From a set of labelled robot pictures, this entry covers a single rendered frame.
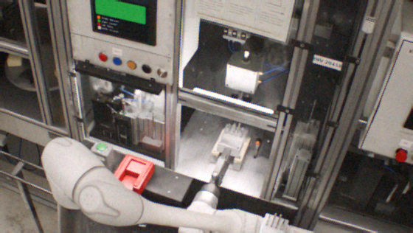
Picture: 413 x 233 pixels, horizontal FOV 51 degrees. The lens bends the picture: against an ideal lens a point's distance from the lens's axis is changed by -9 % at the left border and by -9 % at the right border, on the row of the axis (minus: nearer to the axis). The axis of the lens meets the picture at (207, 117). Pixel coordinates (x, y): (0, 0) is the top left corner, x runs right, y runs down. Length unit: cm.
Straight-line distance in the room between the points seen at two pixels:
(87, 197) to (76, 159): 13
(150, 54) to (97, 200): 65
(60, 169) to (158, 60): 57
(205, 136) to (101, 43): 72
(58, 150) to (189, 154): 89
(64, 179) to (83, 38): 66
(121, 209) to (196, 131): 104
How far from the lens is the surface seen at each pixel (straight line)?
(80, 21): 169
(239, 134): 199
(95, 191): 114
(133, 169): 193
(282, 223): 184
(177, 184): 193
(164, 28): 152
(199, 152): 205
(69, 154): 126
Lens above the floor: 242
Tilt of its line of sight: 43 degrees down
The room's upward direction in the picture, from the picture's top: 6 degrees clockwise
